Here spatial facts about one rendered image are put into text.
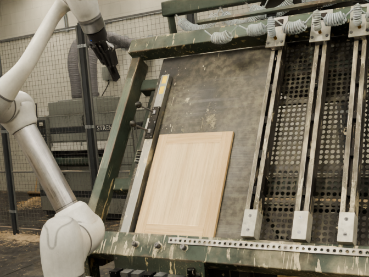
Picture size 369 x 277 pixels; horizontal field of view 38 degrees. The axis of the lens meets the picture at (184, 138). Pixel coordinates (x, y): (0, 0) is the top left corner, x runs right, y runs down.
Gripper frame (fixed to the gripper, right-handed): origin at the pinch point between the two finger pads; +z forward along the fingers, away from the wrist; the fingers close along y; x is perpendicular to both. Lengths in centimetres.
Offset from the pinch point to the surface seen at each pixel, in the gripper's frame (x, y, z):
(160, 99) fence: -50, 38, 60
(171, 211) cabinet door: 3, -1, 82
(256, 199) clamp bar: -11, -44, 71
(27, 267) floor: 4, 259, 275
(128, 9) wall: -426, 472, 251
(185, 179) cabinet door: -13, 0, 76
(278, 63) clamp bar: -78, -25, 47
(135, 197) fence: 4, 22, 79
